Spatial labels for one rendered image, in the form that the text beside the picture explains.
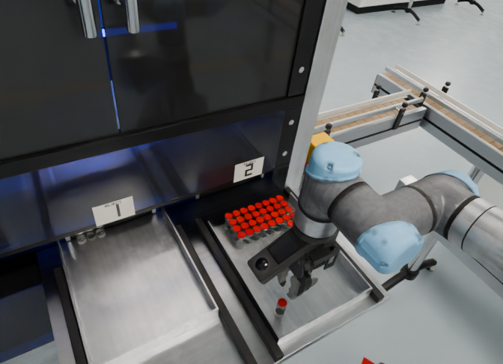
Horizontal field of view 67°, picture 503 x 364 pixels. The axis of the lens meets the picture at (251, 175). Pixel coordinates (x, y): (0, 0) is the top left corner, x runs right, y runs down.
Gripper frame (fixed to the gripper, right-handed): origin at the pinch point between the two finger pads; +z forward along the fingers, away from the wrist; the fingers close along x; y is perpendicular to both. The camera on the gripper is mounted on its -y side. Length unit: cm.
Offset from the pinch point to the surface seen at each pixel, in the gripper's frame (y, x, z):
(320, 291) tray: 12.3, 0.0, 10.2
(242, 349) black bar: -11.0, -3.7, 8.5
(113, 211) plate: -25.1, 31.4, -3.5
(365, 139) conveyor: 67, 42, 11
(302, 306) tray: 6.1, -1.1, 10.2
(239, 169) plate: 6.4, 31.4, -4.5
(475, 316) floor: 125, -15, 98
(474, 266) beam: 101, -4, 52
